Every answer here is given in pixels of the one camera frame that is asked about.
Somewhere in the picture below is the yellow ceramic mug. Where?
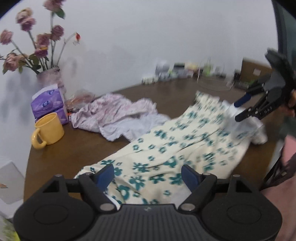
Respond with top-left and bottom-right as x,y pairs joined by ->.
31,113 -> 65,150

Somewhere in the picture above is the person right hand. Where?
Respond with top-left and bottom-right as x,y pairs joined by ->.
286,90 -> 296,117

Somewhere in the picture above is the pink marbled vase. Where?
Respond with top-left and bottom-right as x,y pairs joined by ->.
37,67 -> 66,94

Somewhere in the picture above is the white astronaut figurine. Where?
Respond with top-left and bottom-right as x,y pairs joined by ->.
155,61 -> 170,81

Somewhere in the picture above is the white power strip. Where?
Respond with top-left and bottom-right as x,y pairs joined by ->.
142,77 -> 159,85

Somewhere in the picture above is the pink floral garment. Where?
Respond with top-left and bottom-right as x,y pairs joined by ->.
70,93 -> 170,142

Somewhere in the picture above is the brown wooden chair back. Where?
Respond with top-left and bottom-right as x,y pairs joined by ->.
239,58 -> 273,88

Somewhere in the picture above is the dried rose bouquet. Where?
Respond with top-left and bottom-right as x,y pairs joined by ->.
1,1 -> 81,75

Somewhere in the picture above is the cream green-flower garment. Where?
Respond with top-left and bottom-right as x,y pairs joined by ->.
81,92 -> 267,205

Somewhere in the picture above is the plastic snack bag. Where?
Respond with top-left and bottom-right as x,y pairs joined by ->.
65,89 -> 95,113

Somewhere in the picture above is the green charger block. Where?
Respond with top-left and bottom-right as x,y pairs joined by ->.
203,59 -> 213,76

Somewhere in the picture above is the purple tissue pack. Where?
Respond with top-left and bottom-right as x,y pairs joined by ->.
31,84 -> 69,125

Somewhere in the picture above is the white tin box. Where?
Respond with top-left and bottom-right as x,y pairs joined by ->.
173,68 -> 194,78

